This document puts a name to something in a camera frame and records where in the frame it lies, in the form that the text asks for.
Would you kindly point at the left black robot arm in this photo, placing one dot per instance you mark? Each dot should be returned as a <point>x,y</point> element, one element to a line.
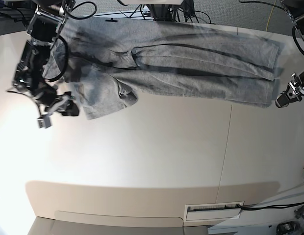
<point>295,11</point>

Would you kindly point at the black device bottom right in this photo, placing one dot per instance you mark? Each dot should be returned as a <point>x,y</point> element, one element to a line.
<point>287,228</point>

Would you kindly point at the white table cable port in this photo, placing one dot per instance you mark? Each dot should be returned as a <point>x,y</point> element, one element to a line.
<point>212,212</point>

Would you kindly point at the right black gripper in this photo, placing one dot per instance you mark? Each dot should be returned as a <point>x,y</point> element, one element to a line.
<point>71,109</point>

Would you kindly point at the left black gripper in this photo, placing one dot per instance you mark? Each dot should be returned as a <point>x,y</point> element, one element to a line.
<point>297,87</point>

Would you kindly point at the grey central robot stand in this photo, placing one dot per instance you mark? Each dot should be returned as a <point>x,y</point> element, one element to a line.
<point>161,12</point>

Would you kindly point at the grey T-shirt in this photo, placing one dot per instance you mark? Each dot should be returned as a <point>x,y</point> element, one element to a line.
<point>110,61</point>

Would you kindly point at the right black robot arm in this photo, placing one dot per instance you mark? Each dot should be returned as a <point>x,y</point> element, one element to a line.
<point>44,29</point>

